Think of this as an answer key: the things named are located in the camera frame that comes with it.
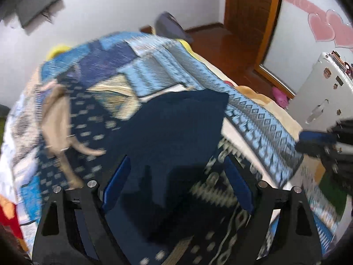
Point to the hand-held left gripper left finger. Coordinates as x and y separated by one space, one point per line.
117 185

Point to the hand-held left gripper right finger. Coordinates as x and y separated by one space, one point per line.
238 185

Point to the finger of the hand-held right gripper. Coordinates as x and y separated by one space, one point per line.
310 148
317 137

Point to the navy patterned garment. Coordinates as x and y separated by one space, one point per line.
176 132

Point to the white suitcase with stickers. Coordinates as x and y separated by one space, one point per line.
311 93

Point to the pink toy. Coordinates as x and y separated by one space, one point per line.
280 96

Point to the red plush toy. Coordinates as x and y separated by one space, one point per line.
8 215

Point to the blue patchwork quilt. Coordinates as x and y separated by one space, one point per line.
154 69

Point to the yellow cloth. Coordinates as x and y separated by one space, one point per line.
58 50

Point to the wooden door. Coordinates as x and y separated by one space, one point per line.
248 5

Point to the dark grey bag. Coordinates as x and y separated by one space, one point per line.
168 24

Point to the pink heart wall stickers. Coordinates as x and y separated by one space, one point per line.
321 29

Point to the wall television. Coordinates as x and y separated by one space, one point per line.
35 0

